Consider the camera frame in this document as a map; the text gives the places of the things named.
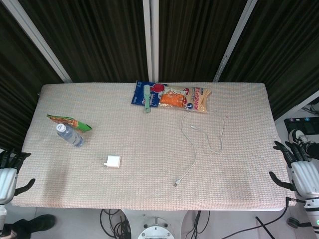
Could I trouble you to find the clear plastic water bottle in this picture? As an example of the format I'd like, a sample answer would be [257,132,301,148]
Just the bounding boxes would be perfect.
[55,123,84,148]

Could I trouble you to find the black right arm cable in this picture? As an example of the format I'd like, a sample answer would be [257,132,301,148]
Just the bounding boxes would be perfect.
[213,196,304,239]

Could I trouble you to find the green orange snack packet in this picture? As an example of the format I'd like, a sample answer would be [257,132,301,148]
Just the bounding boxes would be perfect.
[46,114,92,132]

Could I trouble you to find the black shoe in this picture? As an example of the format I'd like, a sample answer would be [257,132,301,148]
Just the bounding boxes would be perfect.
[14,214,56,239]

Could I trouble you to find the black electronic device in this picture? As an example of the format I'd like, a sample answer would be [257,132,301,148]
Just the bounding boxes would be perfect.
[284,117,319,136]

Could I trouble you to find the white charger adapter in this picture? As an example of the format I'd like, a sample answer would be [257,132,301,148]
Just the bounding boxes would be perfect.
[104,155,122,169]

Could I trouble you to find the pink woven table mat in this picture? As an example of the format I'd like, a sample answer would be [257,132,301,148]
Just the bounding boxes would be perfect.
[11,82,297,209]

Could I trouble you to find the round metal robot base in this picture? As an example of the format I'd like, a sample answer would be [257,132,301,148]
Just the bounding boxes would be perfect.
[138,216,175,239]

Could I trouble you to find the orange gloves plastic package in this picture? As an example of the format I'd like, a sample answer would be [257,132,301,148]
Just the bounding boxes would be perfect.
[157,84,213,114]

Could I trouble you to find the white usb cable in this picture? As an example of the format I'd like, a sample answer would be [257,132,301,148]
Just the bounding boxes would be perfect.
[173,111,225,187]

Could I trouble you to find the white frame post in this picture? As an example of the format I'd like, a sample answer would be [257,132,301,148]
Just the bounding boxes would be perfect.
[213,0,261,82]
[143,0,160,81]
[2,0,73,83]

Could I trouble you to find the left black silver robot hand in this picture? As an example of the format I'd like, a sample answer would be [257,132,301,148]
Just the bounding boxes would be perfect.
[0,148,36,205]

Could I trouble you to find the green plastic brush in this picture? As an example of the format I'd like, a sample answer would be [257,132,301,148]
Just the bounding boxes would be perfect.
[142,84,153,114]

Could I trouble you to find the blue white plastic packet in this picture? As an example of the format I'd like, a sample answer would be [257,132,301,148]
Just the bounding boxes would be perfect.
[131,80,165,108]

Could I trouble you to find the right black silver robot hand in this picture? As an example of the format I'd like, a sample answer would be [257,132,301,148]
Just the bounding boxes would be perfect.
[269,140,319,200]

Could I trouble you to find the dark pleated curtain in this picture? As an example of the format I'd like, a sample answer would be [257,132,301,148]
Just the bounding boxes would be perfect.
[0,0,319,150]

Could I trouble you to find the black white sneaker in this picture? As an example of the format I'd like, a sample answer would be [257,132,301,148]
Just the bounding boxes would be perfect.
[288,128,315,145]

